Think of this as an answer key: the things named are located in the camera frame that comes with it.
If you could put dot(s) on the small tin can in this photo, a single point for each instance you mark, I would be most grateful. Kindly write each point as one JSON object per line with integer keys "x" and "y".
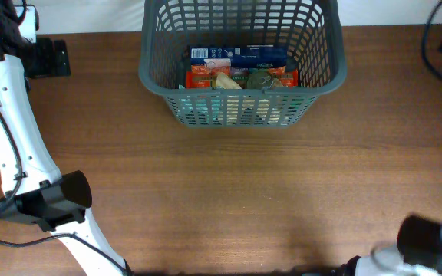
{"x": 260, "y": 80}

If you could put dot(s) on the grey plastic mesh basket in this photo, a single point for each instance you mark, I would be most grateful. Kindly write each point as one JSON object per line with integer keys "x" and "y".
{"x": 309, "y": 30}

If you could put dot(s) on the green lid glass jar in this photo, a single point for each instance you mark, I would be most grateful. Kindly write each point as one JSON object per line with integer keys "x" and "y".
{"x": 288, "y": 105}

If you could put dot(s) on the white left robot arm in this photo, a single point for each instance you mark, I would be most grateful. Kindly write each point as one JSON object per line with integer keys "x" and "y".
{"x": 35, "y": 192}

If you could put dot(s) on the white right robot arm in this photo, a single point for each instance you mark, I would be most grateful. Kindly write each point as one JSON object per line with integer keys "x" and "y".
{"x": 418, "y": 249}

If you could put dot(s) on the dark blue cardboard box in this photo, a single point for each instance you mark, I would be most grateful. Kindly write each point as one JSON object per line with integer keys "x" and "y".
{"x": 227, "y": 60}

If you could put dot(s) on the beige food pouch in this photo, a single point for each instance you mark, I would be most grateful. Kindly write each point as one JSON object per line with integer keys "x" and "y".
{"x": 249, "y": 110}

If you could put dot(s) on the San Remo spaghetti packet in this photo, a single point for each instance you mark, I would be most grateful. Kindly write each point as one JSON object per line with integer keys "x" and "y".
{"x": 237, "y": 80}

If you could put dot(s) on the light green packet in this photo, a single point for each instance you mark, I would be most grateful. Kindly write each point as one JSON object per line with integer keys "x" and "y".
{"x": 205, "y": 107}

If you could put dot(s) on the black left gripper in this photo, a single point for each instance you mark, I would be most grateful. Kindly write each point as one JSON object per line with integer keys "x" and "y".
{"x": 50, "y": 66}

